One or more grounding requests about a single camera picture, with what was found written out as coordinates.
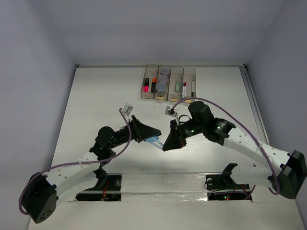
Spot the black cap whiteboard marker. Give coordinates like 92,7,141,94
191,80,195,97

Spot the orange highlighter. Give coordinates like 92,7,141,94
151,78,156,93

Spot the clear four-compartment organizer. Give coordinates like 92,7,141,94
141,64,196,103

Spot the aluminium rail right edge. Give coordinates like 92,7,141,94
239,67,271,146

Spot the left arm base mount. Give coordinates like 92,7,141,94
75,168,122,202

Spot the blue transparent utility knife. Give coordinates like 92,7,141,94
145,137,164,150

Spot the red cap whiteboard marker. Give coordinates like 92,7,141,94
182,82,187,98

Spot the green transparent utility knife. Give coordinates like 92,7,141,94
175,80,180,92

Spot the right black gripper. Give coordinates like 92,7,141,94
163,119,205,151

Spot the pink black highlighter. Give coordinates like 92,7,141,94
143,78,150,92

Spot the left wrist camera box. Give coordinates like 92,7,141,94
120,103,133,116

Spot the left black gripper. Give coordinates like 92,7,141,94
108,115,160,149

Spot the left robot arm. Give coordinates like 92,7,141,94
19,116,162,224

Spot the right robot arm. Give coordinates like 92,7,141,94
162,101,307,199

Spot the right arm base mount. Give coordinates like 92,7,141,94
204,163,252,201

